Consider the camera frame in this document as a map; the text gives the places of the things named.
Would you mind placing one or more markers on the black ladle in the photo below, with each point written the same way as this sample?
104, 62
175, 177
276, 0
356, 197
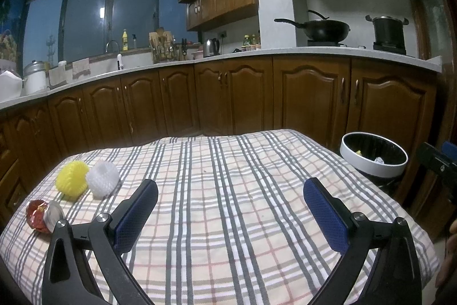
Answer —
317, 13

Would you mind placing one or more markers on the white pot with steel lid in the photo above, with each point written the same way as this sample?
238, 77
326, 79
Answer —
35, 83

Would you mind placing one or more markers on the utensil rack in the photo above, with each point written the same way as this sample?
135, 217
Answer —
162, 51

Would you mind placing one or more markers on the yellow dish soap bottle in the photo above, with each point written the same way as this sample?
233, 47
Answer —
125, 42

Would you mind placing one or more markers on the person's right hand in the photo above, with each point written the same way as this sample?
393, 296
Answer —
450, 262

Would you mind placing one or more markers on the black wok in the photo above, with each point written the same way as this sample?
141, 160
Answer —
326, 30

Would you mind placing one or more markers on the blue wall poster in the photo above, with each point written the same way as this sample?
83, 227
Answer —
10, 15

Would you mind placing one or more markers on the steel electric kettle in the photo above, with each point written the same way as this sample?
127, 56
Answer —
210, 48

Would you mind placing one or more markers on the round white foam net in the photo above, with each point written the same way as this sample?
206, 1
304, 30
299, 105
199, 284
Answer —
101, 178

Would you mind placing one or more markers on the silver wrapper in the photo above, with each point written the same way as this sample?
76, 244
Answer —
379, 160

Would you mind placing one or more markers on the beige dish cloth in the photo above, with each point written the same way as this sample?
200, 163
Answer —
80, 68

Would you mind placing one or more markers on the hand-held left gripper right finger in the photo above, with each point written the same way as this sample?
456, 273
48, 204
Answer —
325, 215

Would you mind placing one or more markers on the black stock pot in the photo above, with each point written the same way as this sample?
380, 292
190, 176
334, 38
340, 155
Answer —
389, 31

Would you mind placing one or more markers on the yellow foam net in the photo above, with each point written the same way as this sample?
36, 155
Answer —
71, 180

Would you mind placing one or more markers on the kitchen window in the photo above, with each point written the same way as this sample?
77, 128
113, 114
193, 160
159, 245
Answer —
85, 22

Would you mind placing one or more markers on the row of wooden base cabinets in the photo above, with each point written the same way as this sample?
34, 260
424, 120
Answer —
250, 97

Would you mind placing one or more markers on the white dish cloth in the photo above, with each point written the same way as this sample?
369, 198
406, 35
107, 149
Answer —
58, 76

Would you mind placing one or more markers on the yellow wrapper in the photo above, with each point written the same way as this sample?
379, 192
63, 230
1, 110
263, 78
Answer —
359, 152

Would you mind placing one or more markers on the clear spray bottle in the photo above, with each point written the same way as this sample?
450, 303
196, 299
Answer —
134, 43

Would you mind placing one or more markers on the condiment bottle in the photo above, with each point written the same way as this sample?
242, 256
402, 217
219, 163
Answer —
254, 40
247, 40

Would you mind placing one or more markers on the white plastic bag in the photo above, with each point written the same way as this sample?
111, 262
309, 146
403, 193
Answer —
10, 87

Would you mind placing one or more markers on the small pink container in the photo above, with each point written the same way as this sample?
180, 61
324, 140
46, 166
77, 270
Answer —
197, 55

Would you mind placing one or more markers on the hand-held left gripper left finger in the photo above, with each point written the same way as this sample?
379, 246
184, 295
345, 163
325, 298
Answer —
134, 219

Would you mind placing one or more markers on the gas stove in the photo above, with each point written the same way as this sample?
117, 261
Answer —
389, 49

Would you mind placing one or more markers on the sink faucet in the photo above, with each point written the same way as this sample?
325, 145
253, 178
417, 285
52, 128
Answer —
120, 62

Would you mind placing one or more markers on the checked tablecloth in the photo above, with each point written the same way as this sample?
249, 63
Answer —
221, 201

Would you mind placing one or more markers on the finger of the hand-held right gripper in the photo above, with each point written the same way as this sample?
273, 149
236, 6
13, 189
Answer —
451, 149
433, 162

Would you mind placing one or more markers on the white rimmed trash bin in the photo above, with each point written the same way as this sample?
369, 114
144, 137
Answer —
351, 162

